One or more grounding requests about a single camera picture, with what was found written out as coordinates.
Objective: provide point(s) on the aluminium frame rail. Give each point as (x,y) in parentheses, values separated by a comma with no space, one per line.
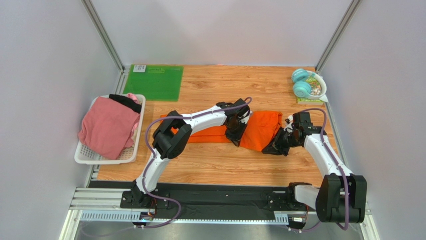
(96,205)

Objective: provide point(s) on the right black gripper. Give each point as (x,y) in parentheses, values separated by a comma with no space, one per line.
(280,143)

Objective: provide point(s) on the pink t shirt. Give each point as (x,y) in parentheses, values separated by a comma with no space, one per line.
(108,128)

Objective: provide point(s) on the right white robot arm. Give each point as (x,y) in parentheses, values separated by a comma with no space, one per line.
(342,196)

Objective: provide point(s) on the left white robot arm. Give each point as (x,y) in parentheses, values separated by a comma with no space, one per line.
(171,138)

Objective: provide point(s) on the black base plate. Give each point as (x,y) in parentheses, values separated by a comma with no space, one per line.
(214,202)

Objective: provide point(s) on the orange t shirt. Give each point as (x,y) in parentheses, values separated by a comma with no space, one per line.
(262,127)

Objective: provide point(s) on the white plastic basket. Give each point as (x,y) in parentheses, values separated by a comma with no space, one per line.
(84,155)

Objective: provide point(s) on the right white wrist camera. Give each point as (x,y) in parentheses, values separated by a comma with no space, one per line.
(289,123)

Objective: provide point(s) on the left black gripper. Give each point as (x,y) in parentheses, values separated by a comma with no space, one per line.
(236,138)

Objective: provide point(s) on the green cutting mat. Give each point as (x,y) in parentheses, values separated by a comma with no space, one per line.
(155,82)

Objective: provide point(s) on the black t shirt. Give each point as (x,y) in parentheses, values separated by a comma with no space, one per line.
(130,102)

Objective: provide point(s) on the colourful book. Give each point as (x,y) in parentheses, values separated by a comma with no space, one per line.
(302,101)

